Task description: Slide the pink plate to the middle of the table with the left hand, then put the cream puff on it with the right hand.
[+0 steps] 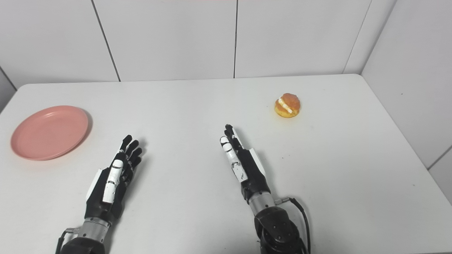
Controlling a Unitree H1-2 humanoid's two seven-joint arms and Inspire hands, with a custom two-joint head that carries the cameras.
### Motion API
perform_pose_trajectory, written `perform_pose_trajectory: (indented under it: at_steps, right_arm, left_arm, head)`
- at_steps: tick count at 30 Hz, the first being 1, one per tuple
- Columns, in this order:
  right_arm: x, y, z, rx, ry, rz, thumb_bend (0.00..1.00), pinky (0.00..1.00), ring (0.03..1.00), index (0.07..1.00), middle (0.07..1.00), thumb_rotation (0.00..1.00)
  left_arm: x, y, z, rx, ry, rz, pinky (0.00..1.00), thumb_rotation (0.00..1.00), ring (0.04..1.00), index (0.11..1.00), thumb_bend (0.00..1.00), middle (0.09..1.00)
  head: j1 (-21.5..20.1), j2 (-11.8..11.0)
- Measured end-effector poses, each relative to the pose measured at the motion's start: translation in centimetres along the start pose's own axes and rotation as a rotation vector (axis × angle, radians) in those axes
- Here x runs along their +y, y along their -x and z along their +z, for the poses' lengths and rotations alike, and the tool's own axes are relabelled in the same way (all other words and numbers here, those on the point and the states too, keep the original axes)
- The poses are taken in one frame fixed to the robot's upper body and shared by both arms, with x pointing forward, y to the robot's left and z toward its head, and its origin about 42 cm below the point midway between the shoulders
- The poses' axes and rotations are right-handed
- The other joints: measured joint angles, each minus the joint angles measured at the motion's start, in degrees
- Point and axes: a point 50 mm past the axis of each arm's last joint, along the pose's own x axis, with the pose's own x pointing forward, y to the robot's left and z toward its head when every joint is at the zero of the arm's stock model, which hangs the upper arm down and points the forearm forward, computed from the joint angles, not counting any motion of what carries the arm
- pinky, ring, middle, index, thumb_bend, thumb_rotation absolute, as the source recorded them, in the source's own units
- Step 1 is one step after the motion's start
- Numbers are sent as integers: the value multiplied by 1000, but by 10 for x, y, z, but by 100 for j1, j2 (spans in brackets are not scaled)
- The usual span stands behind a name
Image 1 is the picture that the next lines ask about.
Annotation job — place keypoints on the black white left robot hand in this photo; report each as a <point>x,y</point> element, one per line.
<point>106,201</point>

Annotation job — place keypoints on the pink round plate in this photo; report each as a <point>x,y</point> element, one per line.
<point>49,133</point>

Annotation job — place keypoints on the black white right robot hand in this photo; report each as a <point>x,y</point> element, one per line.
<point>252,176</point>

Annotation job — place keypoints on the cream puff pastry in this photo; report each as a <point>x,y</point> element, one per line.
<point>287,105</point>

